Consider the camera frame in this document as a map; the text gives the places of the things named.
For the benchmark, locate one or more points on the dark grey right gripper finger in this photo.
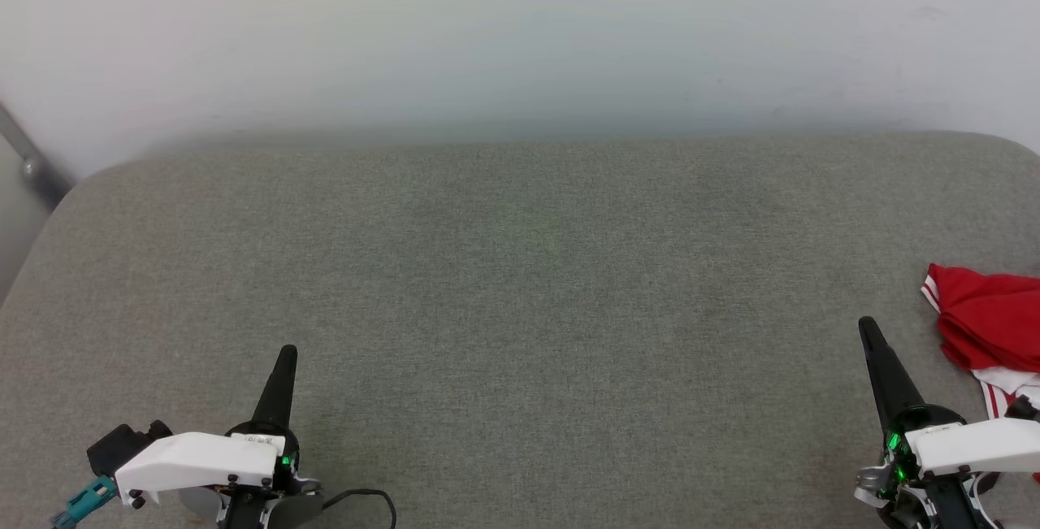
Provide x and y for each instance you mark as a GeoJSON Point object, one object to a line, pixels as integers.
{"type": "Point", "coordinates": [890, 383]}

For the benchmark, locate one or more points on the red and white garment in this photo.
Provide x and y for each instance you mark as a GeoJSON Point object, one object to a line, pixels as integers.
{"type": "Point", "coordinates": [991, 318]}

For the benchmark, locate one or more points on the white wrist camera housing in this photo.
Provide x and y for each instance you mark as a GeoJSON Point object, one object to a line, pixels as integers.
{"type": "Point", "coordinates": [983, 444]}
{"type": "Point", "coordinates": [195, 460]}

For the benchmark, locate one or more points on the grey metal bar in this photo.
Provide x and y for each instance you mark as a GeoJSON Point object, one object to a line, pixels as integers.
{"type": "Point", "coordinates": [28, 162]}

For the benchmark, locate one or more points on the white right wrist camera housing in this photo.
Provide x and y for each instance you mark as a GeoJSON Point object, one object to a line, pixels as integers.
{"type": "Point", "coordinates": [983, 444]}

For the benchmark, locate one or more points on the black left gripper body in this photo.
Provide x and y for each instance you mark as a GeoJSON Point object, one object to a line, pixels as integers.
{"type": "Point", "coordinates": [284, 500]}

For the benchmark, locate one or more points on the black right wrist module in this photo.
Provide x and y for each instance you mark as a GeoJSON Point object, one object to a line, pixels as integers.
{"type": "Point", "coordinates": [1022, 407]}

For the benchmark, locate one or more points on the black wrist module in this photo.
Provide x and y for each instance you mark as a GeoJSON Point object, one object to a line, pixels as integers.
{"type": "Point", "coordinates": [1022, 407]}
{"type": "Point", "coordinates": [122, 444]}

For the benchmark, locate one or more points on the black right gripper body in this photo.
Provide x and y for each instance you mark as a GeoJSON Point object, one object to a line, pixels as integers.
{"type": "Point", "coordinates": [906, 492]}

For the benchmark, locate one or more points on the black left wrist module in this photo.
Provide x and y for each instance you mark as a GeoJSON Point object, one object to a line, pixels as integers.
{"type": "Point", "coordinates": [122, 444]}

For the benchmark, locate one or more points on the grey fabric sofa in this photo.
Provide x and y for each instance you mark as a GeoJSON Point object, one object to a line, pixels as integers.
{"type": "Point", "coordinates": [528, 293]}

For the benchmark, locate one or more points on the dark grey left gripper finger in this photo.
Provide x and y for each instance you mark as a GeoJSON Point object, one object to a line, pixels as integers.
{"type": "Point", "coordinates": [278, 395]}

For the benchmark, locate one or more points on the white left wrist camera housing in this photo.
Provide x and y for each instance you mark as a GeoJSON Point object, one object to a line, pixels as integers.
{"type": "Point", "coordinates": [195, 460]}

